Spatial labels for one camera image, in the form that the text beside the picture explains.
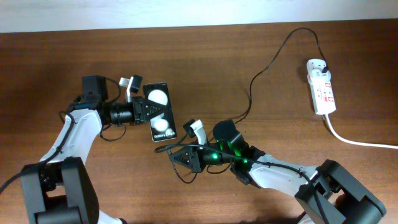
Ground black Galaxy smartphone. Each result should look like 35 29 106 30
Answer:
143 83 177 142

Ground black charger cable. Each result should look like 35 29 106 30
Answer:
172 27 329 184

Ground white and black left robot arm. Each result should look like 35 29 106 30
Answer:
21 75 177 223

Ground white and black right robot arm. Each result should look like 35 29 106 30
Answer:
169 120 386 223

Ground white USB charger plug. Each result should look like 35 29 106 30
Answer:
307 59 331 85

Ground white power strip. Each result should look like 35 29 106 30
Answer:
306 58 337 116

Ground white power strip cord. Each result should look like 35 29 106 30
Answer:
322 113 398 150

